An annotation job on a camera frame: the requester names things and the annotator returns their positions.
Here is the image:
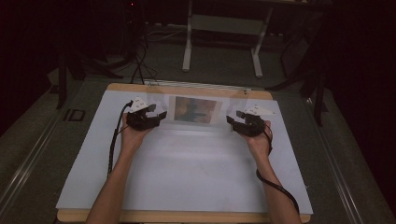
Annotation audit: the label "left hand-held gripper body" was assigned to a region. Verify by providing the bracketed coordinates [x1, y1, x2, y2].
[125, 96, 162, 132]

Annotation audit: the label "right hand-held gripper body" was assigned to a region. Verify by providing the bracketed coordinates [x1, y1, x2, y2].
[236, 105, 277, 138]

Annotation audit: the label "clear acrylic photo frame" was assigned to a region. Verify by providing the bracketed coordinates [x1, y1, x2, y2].
[145, 89, 251, 133]

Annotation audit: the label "rectangular photo card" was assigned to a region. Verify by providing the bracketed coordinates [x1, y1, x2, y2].
[173, 95, 218, 125]

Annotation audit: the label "person's left hand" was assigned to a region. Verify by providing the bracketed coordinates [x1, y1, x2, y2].
[119, 112, 154, 154]

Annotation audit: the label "person's right hand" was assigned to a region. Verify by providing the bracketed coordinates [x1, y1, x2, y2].
[240, 119, 274, 161]

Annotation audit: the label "white table mat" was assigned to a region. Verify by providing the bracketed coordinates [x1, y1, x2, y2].
[55, 90, 314, 216]

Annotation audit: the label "black metal stand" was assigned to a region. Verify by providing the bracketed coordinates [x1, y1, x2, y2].
[55, 50, 87, 110]
[267, 18, 331, 127]

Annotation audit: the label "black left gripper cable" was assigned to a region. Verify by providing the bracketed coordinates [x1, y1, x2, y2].
[106, 100, 134, 179]

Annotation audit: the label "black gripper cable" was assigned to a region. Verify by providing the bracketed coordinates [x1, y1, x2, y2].
[106, 100, 134, 179]
[255, 121, 301, 217]

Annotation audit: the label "black floor cables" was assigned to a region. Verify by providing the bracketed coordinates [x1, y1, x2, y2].
[122, 6, 161, 86]

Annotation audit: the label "metal floor rail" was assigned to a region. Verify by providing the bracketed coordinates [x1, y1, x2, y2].
[141, 78, 260, 91]
[0, 106, 68, 216]
[303, 96, 366, 224]

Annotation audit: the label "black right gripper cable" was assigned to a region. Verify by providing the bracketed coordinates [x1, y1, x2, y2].
[255, 121, 301, 217]

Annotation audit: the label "white floor cable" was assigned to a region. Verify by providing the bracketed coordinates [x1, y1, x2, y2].
[145, 28, 189, 44]

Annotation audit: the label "white metal desk frame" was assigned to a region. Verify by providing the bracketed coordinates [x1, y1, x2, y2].
[181, 0, 276, 79]

